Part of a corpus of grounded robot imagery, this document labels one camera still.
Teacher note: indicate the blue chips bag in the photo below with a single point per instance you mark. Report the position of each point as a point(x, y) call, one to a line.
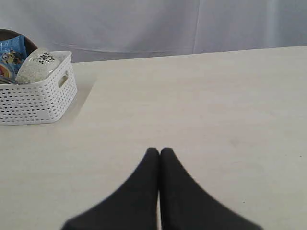
point(12, 55)

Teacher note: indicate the silver table knife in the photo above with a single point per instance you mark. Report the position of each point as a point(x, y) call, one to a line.
point(4, 80)

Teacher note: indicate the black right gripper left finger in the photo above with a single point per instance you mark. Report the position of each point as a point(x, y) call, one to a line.
point(133, 206)

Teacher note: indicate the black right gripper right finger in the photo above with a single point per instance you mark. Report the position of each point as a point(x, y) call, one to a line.
point(184, 205)

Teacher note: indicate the white perforated plastic basket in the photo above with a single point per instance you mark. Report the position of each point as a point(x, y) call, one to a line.
point(39, 102)

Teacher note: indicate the brown round plate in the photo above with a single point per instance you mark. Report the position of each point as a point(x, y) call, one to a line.
point(6, 34)

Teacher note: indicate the clear glass bowl with flowers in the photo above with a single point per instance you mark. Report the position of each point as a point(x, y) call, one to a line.
point(37, 67)

